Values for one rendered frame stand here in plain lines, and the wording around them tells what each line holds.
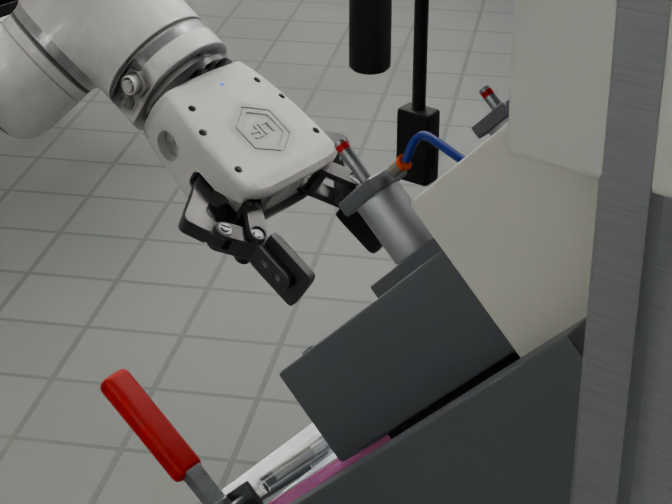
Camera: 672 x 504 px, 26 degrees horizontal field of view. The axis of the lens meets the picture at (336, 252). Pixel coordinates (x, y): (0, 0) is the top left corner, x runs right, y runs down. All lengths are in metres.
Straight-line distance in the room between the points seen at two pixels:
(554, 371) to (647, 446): 0.06
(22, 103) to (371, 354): 0.48
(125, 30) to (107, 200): 2.54
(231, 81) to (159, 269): 2.20
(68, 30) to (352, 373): 0.47
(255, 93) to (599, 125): 0.62
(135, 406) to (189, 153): 0.29
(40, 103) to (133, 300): 2.07
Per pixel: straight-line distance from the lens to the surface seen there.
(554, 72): 0.40
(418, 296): 0.56
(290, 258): 0.93
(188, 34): 0.99
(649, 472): 0.44
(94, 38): 1.00
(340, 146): 0.64
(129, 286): 3.12
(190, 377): 2.79
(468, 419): 0.52
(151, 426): 0.70
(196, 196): 0.94
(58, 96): 1.02
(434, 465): 0.54
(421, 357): 0.57
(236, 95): 0.99
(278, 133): 0.98
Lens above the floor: 1.47
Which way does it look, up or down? 27 degrees down
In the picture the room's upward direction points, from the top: straight up
